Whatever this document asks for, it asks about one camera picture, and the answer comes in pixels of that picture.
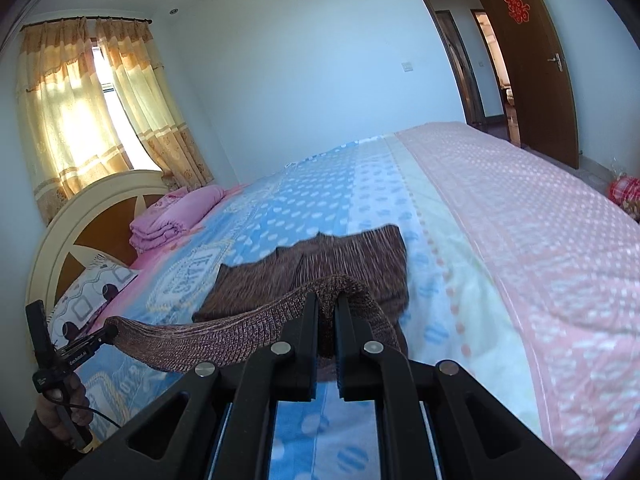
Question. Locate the patterned pillow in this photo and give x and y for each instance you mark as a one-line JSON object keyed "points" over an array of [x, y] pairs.
{"points": [[90, 290]]}

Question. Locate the folded pink blanket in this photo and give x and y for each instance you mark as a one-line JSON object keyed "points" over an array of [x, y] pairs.
{"points": [[170, 215]]}

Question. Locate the person's left forearm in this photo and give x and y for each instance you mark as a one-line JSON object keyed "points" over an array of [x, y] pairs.
{"points": [[37, 440]]}

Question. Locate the curtain rod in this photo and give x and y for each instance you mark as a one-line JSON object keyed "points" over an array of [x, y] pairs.
{"points": [[85, 20]]}

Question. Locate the cream wooden headboard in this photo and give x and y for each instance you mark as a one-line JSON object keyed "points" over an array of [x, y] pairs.
{"points": [[65, 230]]}

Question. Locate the window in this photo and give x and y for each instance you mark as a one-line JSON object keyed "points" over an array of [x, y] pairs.
{"points": [[112, 95]]}

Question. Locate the brown knitted sweater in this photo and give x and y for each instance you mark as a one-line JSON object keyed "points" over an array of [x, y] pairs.
{"points": [[350, 260]]}

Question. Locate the brown wooden door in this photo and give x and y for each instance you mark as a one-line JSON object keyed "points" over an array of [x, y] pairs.
{"points": [[535, 100]]}

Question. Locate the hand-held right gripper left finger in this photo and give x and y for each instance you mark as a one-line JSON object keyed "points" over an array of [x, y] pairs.
{"points": [[305, 340]]}

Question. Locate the yellow patterned curtain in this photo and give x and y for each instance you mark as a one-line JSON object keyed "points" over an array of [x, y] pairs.
{"points": [[160, 120], [60, 120]]}

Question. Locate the person's left hand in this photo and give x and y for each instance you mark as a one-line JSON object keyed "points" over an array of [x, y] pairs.
{"points": [[80, 400]]}

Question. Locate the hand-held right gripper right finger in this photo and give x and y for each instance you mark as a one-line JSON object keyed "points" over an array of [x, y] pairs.
{"points": [[350, 340]]}

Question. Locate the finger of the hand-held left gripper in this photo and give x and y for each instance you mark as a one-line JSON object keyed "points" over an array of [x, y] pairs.
{"points": [[107, 335]]}

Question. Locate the printed bed sheet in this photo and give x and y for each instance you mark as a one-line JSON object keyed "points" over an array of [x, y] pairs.
{"points": [[500, 235]]}

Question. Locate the red checked bag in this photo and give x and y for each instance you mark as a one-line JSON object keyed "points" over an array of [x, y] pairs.
{"points": [[625, 195]]}

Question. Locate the red paper door decoration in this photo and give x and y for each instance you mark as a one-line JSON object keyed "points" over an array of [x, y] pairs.
{"points": [[517, 7]]}

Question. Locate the white wall switch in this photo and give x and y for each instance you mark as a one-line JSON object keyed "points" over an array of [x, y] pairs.
{"points": [[407, 66]]}

